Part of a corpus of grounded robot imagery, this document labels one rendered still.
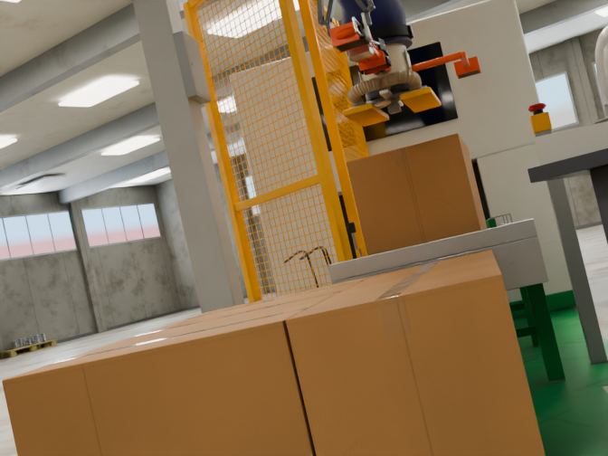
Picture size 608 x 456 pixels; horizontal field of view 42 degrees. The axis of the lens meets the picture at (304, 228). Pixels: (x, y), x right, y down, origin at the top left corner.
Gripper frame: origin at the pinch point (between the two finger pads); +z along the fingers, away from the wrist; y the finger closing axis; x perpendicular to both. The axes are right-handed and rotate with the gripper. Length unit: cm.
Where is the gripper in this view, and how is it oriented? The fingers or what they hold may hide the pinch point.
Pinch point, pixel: (351, 34)
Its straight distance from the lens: 215.7
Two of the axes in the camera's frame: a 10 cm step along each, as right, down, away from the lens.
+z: 2.2, 9.7, -0.4
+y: -9.3, 2.2, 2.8
